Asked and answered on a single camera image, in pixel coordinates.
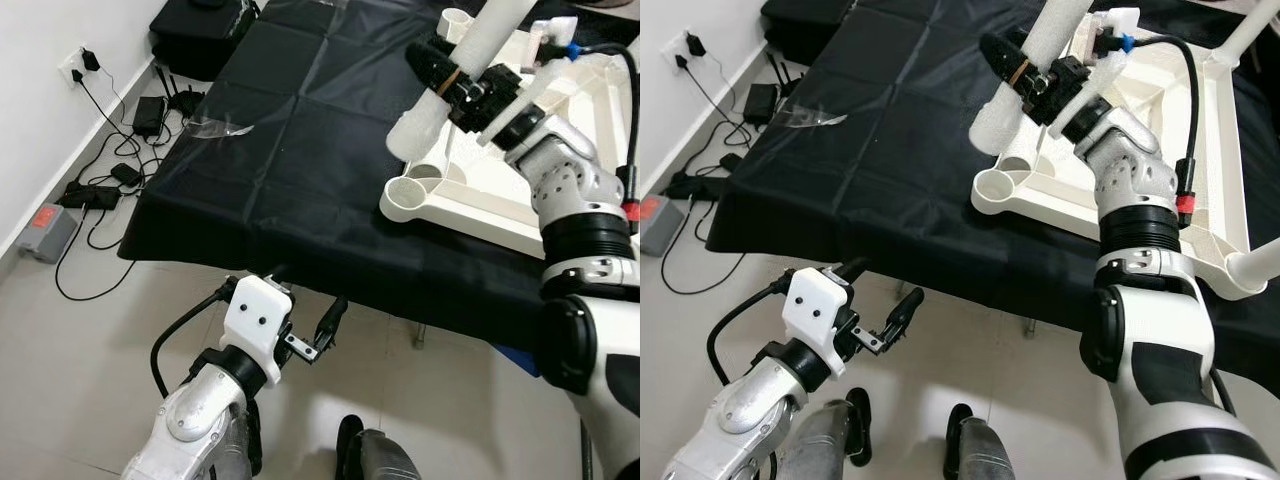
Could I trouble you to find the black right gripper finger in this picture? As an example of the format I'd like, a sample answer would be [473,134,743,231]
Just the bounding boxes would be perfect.
[405,42,471,103]
[978,30,1046,93]

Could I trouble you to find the white plastic table top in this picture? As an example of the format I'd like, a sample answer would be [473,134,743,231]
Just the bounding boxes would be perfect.
[380,8,641,259]
[970,20,1280,301]

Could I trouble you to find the robot left leg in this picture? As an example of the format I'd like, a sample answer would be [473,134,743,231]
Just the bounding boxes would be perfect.
[780,385,871,480]
[215,400,263,480]

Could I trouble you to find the robot leg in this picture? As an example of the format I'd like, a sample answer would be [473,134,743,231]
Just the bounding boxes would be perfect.
[215,400,263,480]
[945,403,1021,480]
[780,385,871,480]
[335,413,421,480]

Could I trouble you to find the black table cloth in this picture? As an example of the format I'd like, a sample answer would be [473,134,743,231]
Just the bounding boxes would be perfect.
[118,0,641,351]
[705,0,1280,396]

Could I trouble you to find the robot right leg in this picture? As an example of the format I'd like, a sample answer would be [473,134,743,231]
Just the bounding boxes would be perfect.
[945,403,1021,480]
[335,413,421,480]

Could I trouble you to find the clear tape strip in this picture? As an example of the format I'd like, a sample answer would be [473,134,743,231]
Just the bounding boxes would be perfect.
[185,115,256,139]
[790,105,851,129]

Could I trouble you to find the black power strip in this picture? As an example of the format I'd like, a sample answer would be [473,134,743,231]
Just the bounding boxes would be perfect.
[60,182,121,209]
[668,172,726,199]

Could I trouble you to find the blue plastic crate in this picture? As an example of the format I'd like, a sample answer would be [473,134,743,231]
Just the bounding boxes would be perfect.
[495,343,541,379]

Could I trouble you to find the grey box red label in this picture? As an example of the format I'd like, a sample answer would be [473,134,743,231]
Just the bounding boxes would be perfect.
[15,205,79,263]
[640,195,691,256]

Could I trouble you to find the black carry bag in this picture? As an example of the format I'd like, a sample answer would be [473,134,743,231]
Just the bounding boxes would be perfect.
[150,0,261,81]
[760,0,851,66]

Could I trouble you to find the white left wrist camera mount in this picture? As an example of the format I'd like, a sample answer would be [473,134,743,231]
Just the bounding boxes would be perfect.
[783,268,853,379]
[222,277,294,386]

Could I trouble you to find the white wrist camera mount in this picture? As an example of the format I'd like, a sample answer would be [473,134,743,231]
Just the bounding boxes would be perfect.
[1050,8,1141,138]
[478,18,581,148]
[222,277,294,386]
[783,268,853,379]

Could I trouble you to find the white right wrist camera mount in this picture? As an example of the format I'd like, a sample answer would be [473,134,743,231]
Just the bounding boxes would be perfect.
[478,18,581,148]
[1050,8,1141,138]

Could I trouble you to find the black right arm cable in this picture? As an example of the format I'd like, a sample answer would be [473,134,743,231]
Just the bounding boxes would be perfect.
[1135,35,1202,191]
[575,42,641,201]

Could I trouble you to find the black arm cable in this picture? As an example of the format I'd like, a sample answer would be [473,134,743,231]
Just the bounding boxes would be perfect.
[575,42,641,201]
[705,283,791,386]
[1135,35,1202,191]
[150,280,241,401]

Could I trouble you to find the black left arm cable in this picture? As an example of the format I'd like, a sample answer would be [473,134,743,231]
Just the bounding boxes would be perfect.
[150,280,241,401]
[705,283,791,386]

